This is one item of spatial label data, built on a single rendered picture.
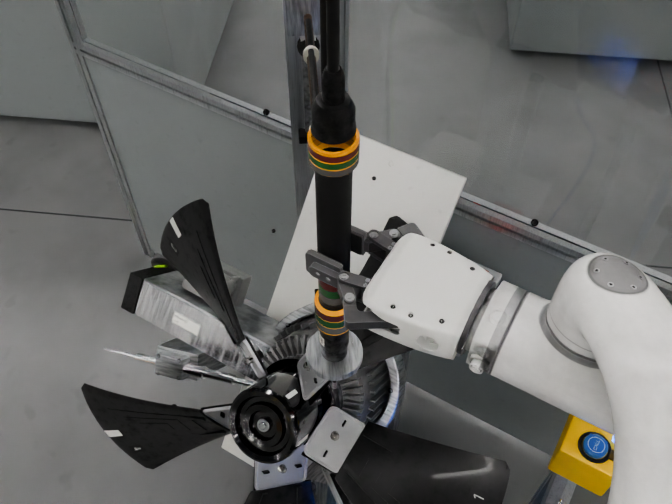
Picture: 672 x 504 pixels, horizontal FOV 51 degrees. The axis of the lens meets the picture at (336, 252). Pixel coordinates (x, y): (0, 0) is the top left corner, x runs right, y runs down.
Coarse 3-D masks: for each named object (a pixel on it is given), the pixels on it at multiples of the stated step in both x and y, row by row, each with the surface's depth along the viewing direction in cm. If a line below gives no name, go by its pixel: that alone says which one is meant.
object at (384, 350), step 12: (396, 216) 105; (384, 228) 106; (396, 228) 104; (372, 264) 106; (372, 276) 105; (360, 336) 101; (372, 336) 99; (372, 348) 98; (384, 348) 97; (396, 348) 96; (408, 348) 95; (372, 360) 98
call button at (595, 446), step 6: (588, 438) 118; (594, 438) 118; (600, 438) 118; (588, 444) 117; (594, 444) 117; (600, 444) 117; (606, 444) 117; (588, 450) 116; (594, 450) 116; (600, 450) 116; (606, 450) 116; (594, 456) 116; (600, 456) 116
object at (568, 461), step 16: (576, 432) 119; (592, 432) 119; (560, 448) 118; (576, 448) 118; (608, 448) 117; (560, 464) 121; (576, 464) 118; (592, 464) 116; (608, 464) 116; (576, 480) 122; (592, 480) 119; (608, 480) 116
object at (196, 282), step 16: (192, 208) 106; (208, 208) 103; (176, 224) 111; (192, 224) 107; (208, 224) 104; (176, 240) 113; (192, 240) 108; (208, 240) 104; (176, 256) 117; (192, 256) 110; (208, 256) 106; (192, 272) 114; (208, 272) 108; (208, 288) 110; (224, 288) 105; (208, 304) 117; (224, 304) 107; (224, 320) 111; (240, 336) 107
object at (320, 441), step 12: (336, 408) 109; (324, 420) 108; (336, 420) 108; (348, 420) 109; (324, 432) 107; (348, 432) 107; (360, 432) 108; (312, 444) 106; (324, 444) 106; (336, 444) 106; (348, 444) 106; (312, 456) 105; (336, 456) 105; (336, 468) 104
